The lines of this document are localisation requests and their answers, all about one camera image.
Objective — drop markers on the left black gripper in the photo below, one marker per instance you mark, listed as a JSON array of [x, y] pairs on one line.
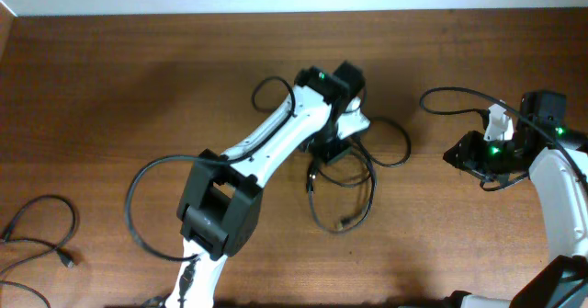
[[326, 156]]

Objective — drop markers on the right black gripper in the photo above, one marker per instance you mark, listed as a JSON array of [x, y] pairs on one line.
[[466, 152]]

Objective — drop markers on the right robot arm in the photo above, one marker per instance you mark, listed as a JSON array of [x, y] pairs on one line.
[[538, 147]]

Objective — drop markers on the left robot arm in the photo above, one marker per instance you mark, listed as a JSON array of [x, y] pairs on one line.
[[221, 202]]

